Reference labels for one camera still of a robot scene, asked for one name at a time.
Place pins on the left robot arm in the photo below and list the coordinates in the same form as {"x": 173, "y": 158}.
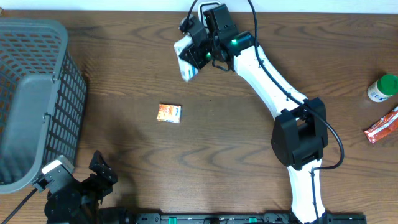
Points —
{"x": 72, "y": 201}

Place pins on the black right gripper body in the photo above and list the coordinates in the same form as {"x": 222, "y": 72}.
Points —
{"x": 200, "y": 55}

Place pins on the red Top chocolate bar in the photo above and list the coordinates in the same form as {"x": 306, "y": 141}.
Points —
{"x": 383, "y": 127}

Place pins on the green lid jar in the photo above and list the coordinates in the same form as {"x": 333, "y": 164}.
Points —
{"x": 383, "y": 88}

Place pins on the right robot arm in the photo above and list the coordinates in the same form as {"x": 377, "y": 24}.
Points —
{"x": 299, "y": 135}

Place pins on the grey plastic basket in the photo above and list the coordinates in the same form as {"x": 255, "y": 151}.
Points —
{"x": 43, "y": 98}

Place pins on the white barcode scanner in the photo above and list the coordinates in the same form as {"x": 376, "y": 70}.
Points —
{"x": 203, "y": 4}

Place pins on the white Panadol box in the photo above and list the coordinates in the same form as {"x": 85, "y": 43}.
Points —
{"x": 187, "y": 70}

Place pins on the orange snack packet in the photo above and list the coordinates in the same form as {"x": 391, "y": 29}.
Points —
{"x": 169, "y": 113}

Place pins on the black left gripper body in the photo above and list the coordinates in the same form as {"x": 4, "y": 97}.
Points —
{"x": 95, "y": 186}

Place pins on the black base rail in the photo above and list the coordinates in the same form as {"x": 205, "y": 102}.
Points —
{"x": 270, "y": 218}

